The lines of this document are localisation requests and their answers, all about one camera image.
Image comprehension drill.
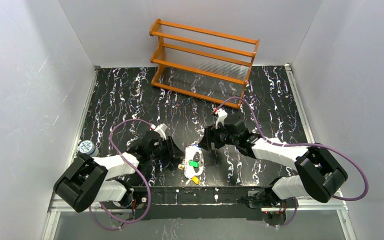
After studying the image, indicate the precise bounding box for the silver metal keyring plate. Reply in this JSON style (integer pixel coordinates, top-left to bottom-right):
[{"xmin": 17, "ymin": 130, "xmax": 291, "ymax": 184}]
[{"xmin": 178, "ymin": 145, "xmax": 205, "ymax": 179}]

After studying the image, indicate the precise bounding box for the green key tag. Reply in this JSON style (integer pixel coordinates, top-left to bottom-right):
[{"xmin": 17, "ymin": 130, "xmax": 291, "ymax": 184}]
[{"xmin": 188, "ymin": 161, "xmax": 200, "ymax": 168}]

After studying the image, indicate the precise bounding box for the yellow key tag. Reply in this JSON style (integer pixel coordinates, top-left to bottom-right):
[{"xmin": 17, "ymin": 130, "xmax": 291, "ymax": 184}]
[{"xmin": 191, "ymin": 176, "xmax": 201, "ymax": 185}]

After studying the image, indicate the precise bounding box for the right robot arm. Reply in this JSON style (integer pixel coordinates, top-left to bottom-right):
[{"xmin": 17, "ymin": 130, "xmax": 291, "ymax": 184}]
[{"xmin": 198, "ymin": 115, "xmax": 348, "ymax": 206}]

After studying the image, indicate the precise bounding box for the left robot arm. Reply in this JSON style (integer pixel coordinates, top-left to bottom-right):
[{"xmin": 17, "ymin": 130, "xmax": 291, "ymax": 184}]
[{"xmin": 53, "ymin": 130, "xmax": 185, "ymax": 213}]

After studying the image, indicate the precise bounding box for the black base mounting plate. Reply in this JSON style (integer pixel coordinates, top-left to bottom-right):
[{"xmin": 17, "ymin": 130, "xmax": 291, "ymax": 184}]
[{"xmin": 100, "ymin": 186, "xmax": 300, "ymax": 222}]

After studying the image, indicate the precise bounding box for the blue white round tin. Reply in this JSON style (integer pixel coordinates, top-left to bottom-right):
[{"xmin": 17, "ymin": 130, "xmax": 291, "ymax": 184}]
[{"xmin": 78, "ymin": 140, "xmax": 99, "ymax": 158}]

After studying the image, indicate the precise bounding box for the orange wooden rack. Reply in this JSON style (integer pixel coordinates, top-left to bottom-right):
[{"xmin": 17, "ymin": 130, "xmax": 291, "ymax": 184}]
[{"xmin": 149, "ymin": 18, "xmax": 260, "ymax": 109}]

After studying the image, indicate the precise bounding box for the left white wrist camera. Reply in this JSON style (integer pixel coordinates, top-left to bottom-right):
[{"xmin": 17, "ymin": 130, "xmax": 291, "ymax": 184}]
[{"xmin": 150, "ymin": 123, "xmax": 168, "ymax": 140}]

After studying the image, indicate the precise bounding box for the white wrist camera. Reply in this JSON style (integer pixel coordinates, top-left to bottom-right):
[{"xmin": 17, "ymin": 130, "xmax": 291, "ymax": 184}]
[
  {"xmin": 150, "ymin": 123, "xmax": 168, "ymax": 140},
  {"xmin": 214, "ymin": 108, "xmax": 228, "ymax": 129}
]

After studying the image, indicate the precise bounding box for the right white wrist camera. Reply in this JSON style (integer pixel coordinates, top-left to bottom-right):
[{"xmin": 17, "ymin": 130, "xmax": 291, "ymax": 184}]
[{"xmin": 214, "ymin": 108, "xmax": 228, "ymax": 129}]

